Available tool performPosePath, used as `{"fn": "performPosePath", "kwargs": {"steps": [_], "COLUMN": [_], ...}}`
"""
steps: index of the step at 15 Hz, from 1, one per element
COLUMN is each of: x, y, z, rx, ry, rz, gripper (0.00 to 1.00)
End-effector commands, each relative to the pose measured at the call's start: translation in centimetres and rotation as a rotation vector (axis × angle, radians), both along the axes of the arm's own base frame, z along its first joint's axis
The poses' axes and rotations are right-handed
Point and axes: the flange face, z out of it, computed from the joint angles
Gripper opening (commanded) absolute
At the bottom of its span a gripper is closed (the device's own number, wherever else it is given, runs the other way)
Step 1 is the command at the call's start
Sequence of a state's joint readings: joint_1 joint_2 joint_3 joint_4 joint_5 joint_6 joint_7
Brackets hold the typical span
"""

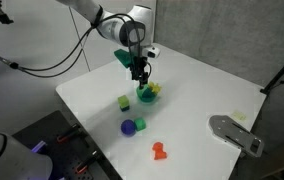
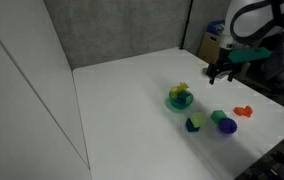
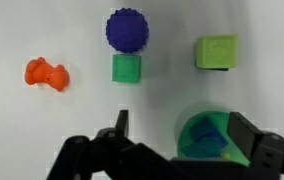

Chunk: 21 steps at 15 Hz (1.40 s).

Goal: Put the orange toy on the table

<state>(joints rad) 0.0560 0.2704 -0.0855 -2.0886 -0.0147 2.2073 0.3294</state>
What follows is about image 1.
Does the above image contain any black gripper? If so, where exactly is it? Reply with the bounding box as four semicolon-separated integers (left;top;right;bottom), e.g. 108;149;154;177
129;55;150;90

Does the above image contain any orange toy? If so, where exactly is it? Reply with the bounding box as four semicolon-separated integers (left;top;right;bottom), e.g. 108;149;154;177
151;141;168;161

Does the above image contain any yellow toy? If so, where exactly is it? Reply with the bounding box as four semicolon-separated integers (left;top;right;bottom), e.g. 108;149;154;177
147;81;162;96

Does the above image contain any teal bowl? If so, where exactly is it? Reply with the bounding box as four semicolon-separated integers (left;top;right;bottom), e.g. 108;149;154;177
135;83;160;104

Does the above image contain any lime green cube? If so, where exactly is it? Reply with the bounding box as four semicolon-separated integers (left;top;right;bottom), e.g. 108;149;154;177
117;95;131;109

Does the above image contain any purple ball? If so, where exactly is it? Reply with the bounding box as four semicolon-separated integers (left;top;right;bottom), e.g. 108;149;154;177
120;119;137;136

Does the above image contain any grey metal plate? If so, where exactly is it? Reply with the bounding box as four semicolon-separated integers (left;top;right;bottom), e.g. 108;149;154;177
208;114;265;158

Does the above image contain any black perforated base board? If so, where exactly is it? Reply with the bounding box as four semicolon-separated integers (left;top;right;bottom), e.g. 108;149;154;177
11;110;123;180

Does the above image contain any purple lit strip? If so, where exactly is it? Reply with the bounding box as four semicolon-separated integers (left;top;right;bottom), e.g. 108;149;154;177
31;140;47;154

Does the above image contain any black tripod stand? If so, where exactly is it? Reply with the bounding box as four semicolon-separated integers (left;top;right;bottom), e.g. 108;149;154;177
260;45;284;95

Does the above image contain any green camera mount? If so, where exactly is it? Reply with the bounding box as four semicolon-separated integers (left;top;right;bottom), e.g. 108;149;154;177
113;48;134;69

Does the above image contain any orange handled black clamp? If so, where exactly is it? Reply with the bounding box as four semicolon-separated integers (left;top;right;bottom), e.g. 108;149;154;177
75;150;100;175
55;123;82;144

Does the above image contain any thick black cable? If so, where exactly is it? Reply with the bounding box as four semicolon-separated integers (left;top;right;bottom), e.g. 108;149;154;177
0;28;95;80

